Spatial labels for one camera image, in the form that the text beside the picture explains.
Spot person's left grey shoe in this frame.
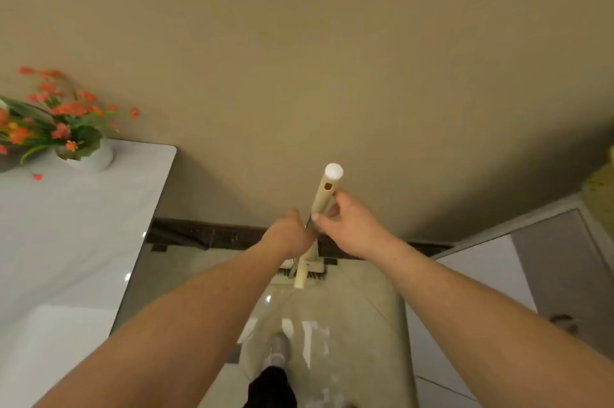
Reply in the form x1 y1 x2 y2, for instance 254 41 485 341
262 331 292 371

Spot brass ring cabinet handles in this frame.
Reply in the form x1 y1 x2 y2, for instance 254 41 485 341
550 314 580 335

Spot cream broom with metal handle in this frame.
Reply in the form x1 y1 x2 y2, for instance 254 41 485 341
276 162 344 285

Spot black trousers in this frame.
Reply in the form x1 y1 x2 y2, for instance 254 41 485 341
242 365 298 408

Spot white marble table black legs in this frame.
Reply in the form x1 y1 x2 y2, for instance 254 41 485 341
0 139 177 408

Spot person's left forearm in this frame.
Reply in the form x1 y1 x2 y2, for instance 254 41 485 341
32 239 288 408

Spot person's right hand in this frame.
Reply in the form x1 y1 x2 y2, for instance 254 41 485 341
311 189 399 261

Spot white and grey cabinet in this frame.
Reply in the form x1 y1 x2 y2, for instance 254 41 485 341
405 191 614 408

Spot person's right forearm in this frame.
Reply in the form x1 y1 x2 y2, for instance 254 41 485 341
379 235 614 408

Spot beige tiled floor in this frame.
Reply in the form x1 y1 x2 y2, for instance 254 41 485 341
111 242 418 408

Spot person's left hand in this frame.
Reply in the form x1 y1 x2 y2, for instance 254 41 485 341
261 208 319 262

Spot orange flowers in white pot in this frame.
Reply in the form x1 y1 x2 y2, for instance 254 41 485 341
0 66 141 173

